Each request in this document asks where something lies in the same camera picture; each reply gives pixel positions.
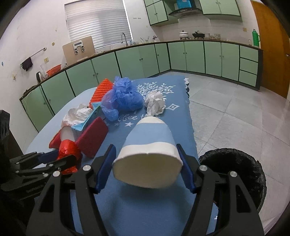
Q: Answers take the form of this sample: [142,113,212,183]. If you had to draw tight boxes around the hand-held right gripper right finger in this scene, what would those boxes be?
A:
[176,143,265,236]

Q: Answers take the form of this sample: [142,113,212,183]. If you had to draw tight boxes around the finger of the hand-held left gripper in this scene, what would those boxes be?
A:
[17,156,77,179]
[9,150,59,169]

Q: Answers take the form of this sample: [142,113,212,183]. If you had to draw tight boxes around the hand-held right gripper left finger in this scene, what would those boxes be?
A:
[27,144,117,236]

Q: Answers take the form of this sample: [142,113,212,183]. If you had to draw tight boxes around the red foil wrapper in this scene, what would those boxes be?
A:
[49,126,82,176]

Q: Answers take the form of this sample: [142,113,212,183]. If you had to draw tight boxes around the red sponge block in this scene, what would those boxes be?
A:
[75,117,109,158]

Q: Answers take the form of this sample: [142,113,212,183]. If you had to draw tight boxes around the teal tissue box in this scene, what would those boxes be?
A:
[71,102,107,139]

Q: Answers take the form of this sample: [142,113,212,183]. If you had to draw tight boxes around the blue and white paper cup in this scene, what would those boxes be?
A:
[112,116,183,189]

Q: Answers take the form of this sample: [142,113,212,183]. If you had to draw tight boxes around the black trash bin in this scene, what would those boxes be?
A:
[198,148,266,215]

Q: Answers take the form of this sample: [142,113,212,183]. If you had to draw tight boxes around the white plastic bag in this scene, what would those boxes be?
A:
[61,103,93,127]

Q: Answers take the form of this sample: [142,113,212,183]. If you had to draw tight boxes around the white tissue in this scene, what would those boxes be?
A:
[144,90,166,116]

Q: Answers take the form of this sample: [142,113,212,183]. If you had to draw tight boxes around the blue plastic bag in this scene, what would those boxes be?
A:
[100,76,144,121]

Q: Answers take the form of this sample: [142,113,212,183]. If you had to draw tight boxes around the orange foam net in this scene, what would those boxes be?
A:
[89,78,114,109]

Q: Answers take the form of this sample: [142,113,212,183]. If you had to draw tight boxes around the light blue tablecloth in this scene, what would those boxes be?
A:
[24,87,100,159]

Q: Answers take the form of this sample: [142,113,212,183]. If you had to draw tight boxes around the blue printed table mat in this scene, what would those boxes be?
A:
[69,75,219,236]

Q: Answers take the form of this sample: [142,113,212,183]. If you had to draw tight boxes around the orange plastic basket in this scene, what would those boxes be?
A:
[46,64,62,76]

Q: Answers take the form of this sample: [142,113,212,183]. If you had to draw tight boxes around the purple towel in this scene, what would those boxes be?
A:
[21,57,34,71]

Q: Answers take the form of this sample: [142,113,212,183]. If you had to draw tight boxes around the green base cabinets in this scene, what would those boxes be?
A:
[19,42,263,133]

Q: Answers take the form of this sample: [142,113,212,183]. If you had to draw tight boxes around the white device on board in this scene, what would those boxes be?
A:
[73,41,86,54]

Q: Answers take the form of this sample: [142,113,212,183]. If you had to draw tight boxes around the white window blind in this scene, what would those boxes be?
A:
[65,0,132,49]

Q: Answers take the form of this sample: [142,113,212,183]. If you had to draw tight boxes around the green bottle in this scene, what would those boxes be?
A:
[252,29,260,47]

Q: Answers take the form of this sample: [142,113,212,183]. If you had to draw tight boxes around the wooden door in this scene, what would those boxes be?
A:
[250,0,290,99]

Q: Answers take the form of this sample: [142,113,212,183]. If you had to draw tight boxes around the range hood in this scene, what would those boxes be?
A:
[169,8,203,17]

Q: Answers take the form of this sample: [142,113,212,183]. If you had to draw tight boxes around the metal towel rail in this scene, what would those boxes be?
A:
[20,47,47,67]

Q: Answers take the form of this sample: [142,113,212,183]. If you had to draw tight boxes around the green wall cabinet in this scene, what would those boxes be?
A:
[144,0,170,26]
[199,0,242,17]

